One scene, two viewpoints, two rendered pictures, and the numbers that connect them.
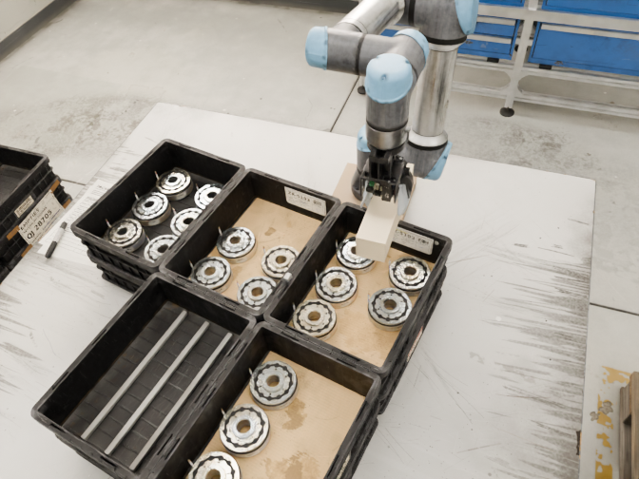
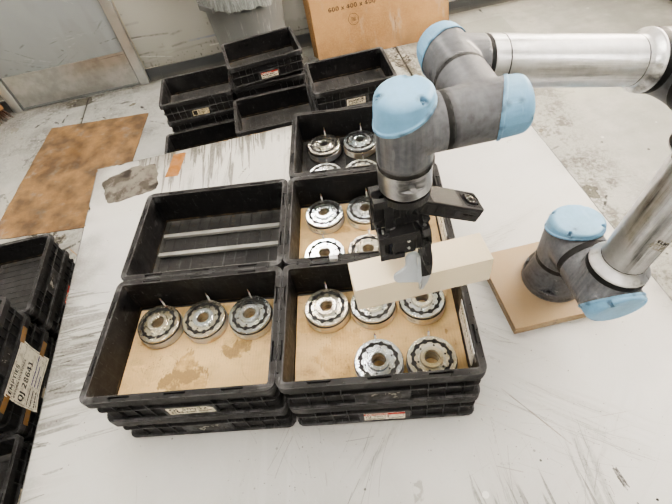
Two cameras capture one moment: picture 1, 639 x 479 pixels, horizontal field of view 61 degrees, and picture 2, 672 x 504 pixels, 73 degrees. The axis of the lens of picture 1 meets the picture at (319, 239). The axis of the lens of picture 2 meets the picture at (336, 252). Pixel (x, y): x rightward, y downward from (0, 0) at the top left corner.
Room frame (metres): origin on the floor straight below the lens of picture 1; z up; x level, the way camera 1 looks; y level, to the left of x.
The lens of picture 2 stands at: (0.47, -0.51, 1.74)
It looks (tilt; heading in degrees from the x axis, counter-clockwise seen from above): 50 degrees down; 64
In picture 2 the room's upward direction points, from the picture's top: 12 degrees counter-clockwise
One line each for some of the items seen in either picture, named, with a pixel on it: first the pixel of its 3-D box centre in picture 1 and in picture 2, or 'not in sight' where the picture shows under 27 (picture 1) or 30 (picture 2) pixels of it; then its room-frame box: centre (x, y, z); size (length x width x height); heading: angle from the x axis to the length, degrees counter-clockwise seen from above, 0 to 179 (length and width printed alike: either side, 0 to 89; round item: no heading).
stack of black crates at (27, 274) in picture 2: not in sight; (31, 301); (-0.14, 1.19, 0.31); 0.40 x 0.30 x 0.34; 66
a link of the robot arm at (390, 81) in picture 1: (388, 91); (406, 127); (0.78, -0.14, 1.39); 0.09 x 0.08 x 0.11; 155
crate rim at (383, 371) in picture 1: (361, 279); (374, 315); (0.73, -0.09, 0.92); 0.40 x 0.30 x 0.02; 146
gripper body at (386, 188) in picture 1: (384, 164); (401, 216); (0.77, -0.14, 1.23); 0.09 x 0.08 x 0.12; 156
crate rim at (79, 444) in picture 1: (149, 366); (210, 229); (0.56, 0.38, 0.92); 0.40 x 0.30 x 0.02; 146
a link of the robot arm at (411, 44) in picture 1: (394, 59); (477, 104); (0.87, -0.17, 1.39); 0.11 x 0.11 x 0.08; 65
